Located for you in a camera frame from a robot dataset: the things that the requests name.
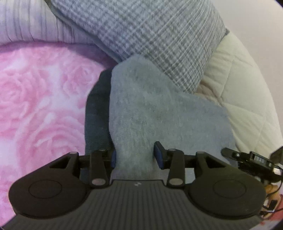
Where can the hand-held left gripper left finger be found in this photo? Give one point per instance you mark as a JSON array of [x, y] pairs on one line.
[[113, 159]]

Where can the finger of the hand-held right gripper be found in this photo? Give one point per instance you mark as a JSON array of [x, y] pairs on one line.
[[233, 154], [277, 154]]

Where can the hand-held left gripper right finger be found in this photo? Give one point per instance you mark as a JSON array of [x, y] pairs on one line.
[[158, 156]]

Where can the grey sweatshirt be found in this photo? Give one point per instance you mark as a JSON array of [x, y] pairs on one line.
[[154, 110]]

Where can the dark grey knit garment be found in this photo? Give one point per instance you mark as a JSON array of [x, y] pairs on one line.
[[97, 115]]

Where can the cream quilted headboard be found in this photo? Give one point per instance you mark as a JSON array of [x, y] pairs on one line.
[[243, 88]]

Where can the pink floral blanket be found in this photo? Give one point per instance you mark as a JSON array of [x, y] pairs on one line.
[[44, 99]]

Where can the grey plaid pillow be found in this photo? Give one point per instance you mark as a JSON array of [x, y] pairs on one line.
[[154, 33]]

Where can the striped lavender quilt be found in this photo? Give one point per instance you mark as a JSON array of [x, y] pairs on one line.
[[26, 22]]

